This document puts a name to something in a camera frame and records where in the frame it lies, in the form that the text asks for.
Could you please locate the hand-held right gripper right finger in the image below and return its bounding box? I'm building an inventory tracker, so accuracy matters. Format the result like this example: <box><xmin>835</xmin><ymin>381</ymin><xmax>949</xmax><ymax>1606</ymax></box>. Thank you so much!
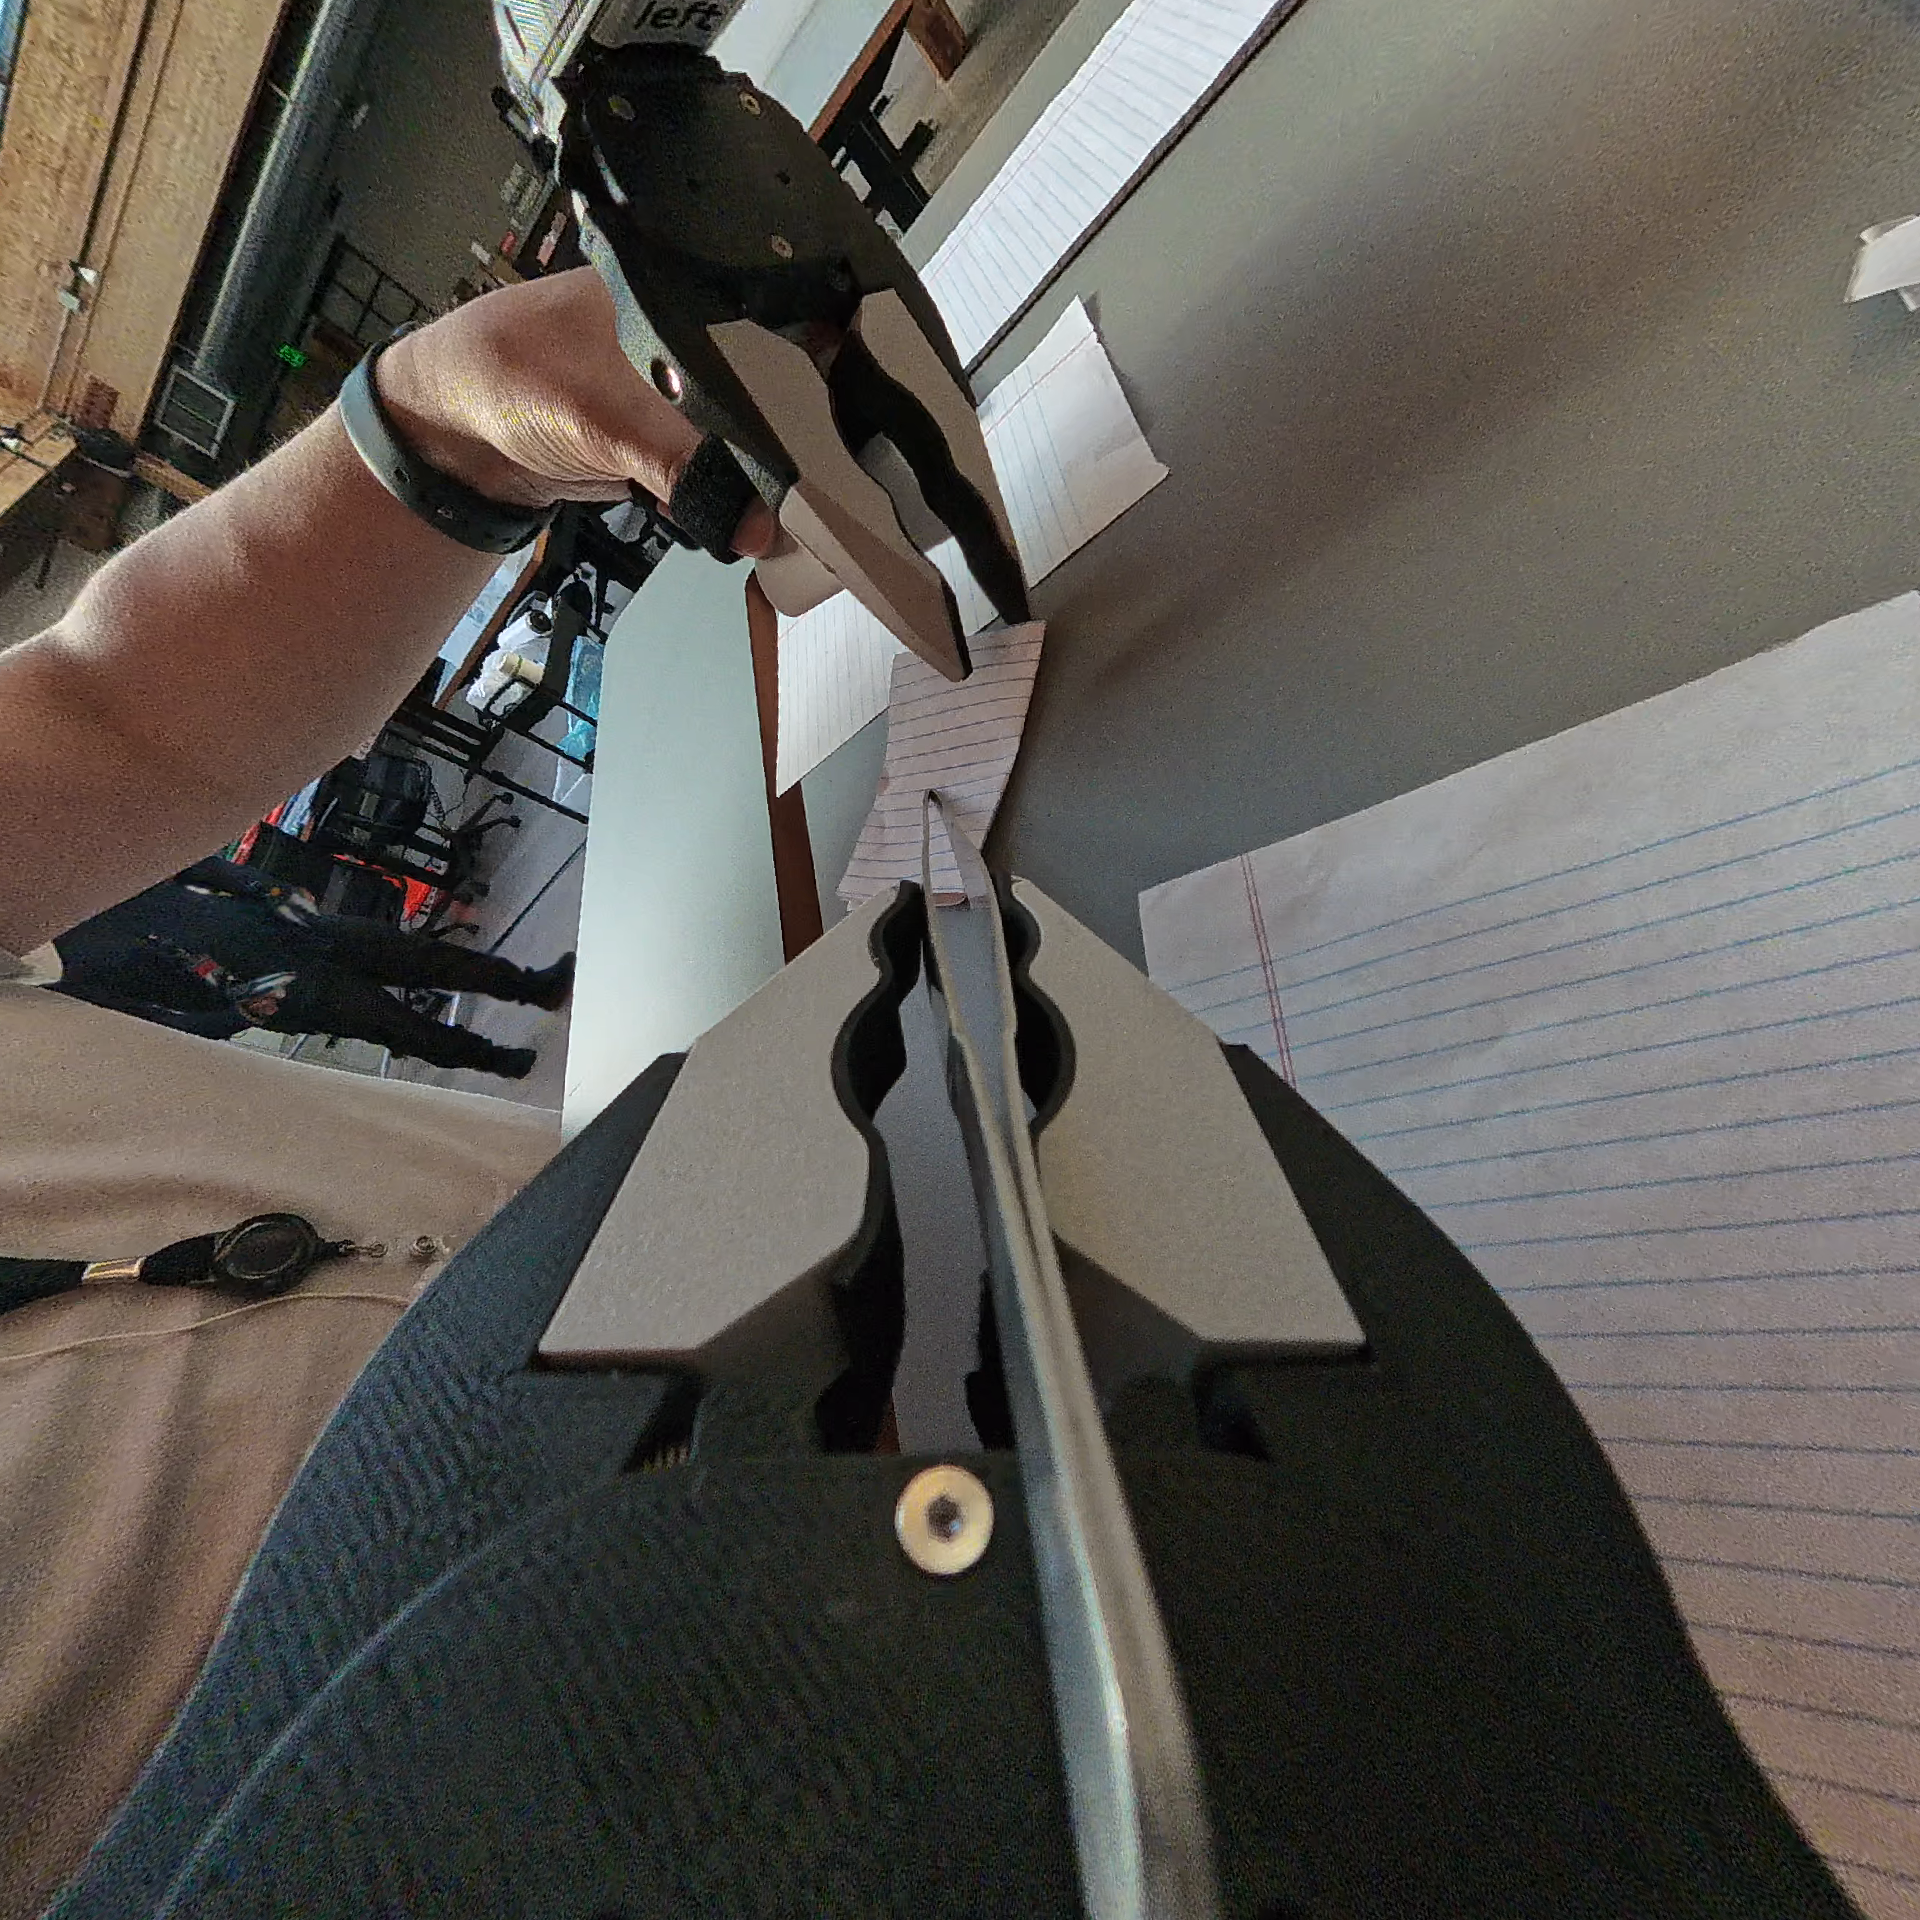
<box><xmin>997</xmin><ymin>883</ymin><xmax>1367</xmax><ymax>1448</ymax></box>

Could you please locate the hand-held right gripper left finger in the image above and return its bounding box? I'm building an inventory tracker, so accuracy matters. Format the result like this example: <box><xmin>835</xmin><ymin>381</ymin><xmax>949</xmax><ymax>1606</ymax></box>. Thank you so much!
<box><xmin>536</xmin><ymin>883</ymin><xmax>921</xmax><ymax>1448</ymax></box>

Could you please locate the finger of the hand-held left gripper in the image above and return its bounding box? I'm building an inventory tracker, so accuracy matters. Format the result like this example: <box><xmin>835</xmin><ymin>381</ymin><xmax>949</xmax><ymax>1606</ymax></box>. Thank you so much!
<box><xmin>702</xmin><ymin>318</ymin><xmax>974</xmax><ymax>682</ymax></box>
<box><xmin>832</xmin><ymin>285</ymin><xmax>1038</xmax><ymax>627</ymax></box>

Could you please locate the lined paper sheet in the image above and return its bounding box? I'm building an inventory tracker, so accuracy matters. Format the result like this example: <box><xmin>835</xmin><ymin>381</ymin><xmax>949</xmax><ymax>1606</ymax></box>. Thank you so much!
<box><xmin>1140</xmin><ymin>591</ymin><xmax>1920</xmax><ymax>1920</ymax></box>
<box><xmin>772</xmin><ymin>298</ymin><xmax>1167</xmax><ymax>800</ymax></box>
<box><xmin>837</xmin><ymin>622</ymin><xmax>1047</xmax><ymax>915</ymax></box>

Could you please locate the white lined notepad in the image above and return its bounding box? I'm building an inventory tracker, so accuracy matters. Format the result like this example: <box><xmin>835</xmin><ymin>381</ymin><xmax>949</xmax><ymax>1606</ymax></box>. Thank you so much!
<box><xmin>918</xmin><ymin>0</ymin><xmax>1308</xmax><ymax>367</ymax></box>

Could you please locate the person's left hand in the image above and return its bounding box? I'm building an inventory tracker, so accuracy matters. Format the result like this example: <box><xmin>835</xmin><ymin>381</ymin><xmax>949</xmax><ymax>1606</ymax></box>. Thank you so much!
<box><xmin>367</xmin><ymin>267</ymin><xmax>710</xmax><ymax>510</ymax></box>

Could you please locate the black badge reel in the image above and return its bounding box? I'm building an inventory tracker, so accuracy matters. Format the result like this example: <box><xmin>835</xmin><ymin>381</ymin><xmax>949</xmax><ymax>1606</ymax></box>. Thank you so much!
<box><xmin>0</xmin><ymin>1211</ymin><xmax>405</xmax><ymax>1318</ymax></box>

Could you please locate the black office chair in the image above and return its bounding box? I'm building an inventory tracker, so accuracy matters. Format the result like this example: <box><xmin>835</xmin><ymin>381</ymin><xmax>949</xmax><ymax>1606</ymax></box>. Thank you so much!
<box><xmin>317</xmin><ymin>749</ymin><xmax>519</xmax><ymax>906</ymax></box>

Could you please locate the black wrist strap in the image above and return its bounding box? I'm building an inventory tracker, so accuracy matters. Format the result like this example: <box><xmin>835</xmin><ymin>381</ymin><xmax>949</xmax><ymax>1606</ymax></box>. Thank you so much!
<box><xmin>335</xmin><ymin>322</ymin><xmax>565</xmax><ymax>558</ymax></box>

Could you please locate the white cord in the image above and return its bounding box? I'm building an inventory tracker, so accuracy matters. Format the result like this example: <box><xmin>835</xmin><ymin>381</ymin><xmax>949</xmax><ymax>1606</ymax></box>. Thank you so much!
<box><xmin>0</xmin><ymin>1286</ymin><xmax>425</xmax><ymax>1364</ymax></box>

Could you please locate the wall vent grille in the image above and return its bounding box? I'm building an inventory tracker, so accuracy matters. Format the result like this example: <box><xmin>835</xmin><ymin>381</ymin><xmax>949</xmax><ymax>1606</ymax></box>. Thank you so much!
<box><xmin>150</xmin><ymin>359</ymin><xmax>238</xmax><ymax>459</ymax></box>

